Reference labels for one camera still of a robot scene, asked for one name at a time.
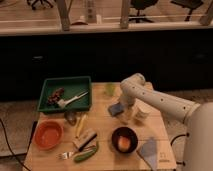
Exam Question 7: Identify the blue sponge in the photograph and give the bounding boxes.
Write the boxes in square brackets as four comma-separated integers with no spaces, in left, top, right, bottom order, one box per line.
[108,102,124,116]

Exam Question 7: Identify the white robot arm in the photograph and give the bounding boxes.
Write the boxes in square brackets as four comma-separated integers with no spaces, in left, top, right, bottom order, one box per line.
[120,73,213,171]

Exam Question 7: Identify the white paper cup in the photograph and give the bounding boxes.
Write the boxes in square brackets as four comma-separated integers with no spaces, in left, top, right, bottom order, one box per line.
[134,106,149,123]

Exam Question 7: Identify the black bowl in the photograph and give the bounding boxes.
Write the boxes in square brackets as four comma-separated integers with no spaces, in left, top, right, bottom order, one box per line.
[111,127,138,153]

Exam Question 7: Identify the green translucent cup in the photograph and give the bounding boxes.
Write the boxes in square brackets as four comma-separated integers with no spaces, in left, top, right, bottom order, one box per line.
[105,83,115,97]

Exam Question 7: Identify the orange fruit in bowl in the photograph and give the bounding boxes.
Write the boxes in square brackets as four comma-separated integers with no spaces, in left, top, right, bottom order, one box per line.
[118,136,131,152]

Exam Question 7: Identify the grey blue cloth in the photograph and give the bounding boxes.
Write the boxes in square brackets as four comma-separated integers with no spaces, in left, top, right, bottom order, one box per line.
[137,137,157,171]

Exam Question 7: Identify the yellow banana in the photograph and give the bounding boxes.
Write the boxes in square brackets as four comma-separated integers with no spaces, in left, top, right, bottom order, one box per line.
[75,114,87,138]

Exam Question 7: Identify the silver metal cup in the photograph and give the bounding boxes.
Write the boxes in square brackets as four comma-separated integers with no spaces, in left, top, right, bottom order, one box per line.
[64,111,77,126]

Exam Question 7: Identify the green plastic tray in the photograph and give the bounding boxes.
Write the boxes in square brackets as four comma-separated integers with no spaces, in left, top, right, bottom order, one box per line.
[37,76,92,114]

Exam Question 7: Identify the green cucumber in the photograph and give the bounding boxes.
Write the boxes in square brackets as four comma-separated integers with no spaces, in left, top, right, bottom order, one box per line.
[73,141,99,163]

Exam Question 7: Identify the white spatula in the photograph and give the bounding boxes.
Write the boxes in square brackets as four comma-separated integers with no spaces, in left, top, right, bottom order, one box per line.
[57,92,87,108]

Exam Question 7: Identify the silver fork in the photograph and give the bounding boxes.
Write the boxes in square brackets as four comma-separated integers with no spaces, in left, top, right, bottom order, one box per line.
[58,151,85,160]

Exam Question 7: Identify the brown grape bunch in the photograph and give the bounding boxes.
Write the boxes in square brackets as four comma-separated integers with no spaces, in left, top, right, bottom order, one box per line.
[47,88,64,105]

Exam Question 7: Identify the orange plastic bowl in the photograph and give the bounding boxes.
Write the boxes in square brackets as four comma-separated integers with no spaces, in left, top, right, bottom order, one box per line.
[34,121,63,150]

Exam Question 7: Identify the black office chair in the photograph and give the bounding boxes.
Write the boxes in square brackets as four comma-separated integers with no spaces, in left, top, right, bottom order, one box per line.
[129,0,158,23]

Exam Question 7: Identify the black handled brush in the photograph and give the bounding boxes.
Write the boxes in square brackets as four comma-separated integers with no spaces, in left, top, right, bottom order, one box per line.
[73,129,97,151]

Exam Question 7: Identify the black cable right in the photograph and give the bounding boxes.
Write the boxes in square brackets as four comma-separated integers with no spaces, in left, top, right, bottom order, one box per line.
[170,133,187,166]

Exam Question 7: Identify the black cable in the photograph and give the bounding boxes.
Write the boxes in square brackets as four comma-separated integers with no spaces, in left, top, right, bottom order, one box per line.
[170,133,187,166]
[0,118,32,171]

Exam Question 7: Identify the wooden post middle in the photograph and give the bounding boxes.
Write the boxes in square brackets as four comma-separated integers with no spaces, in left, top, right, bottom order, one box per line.
[120,0,131,29]

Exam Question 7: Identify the wooden post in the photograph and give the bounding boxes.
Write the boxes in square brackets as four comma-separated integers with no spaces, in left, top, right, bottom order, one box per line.
[120,0,131,29]
[56,0,70,31]

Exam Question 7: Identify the wooden post left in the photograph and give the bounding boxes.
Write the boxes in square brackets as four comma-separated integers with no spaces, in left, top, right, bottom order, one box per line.
[56,0,70,31]

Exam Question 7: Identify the black cable left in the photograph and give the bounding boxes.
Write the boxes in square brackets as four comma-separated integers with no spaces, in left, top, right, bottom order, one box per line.
[0,118,32,171]

